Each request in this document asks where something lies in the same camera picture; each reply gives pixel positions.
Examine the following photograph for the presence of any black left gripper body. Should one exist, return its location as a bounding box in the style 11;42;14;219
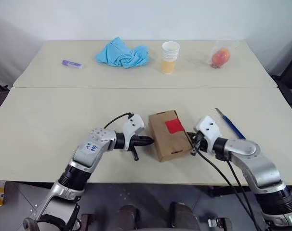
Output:
126;135;142;162

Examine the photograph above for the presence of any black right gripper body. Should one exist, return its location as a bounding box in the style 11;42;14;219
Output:
190;130;209;156

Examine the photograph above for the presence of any red tape piece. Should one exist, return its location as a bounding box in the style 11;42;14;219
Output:
165;118;185;134

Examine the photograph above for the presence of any brown cardboard box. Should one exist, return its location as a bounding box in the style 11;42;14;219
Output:
148;109;194;163

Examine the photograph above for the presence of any dark rounded shape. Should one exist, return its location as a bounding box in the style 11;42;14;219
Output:
118;204;140;231
169;201;200;231

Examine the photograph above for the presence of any stack of paper cups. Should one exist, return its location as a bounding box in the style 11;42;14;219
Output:
161;41;181;75

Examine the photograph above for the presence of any red apple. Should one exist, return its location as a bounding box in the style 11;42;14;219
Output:
211;47;231;67

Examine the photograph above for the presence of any light blue crumpled cloth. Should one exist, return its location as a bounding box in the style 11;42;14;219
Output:
95;36;150;70

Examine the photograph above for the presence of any fruit in clear plastic bag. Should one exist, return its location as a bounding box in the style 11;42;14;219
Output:
206;38;240;71

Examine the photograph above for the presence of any black stand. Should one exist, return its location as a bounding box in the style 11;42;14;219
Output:
0;76;11;91

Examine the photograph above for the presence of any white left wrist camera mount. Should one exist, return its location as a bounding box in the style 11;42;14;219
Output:
121;114;146;151

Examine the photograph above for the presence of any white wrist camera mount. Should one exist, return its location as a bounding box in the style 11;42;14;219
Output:
121;114;146;151
196;115;220;154

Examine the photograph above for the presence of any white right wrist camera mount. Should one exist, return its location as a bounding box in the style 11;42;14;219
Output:
196;115;220;154

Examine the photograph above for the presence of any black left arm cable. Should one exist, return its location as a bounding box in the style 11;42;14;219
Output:
103;112;133;128

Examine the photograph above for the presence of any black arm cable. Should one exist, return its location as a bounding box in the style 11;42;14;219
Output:
103;112;133;128
191;148;264;231

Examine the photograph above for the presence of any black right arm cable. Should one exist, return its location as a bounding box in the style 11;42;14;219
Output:
191;148;264;231

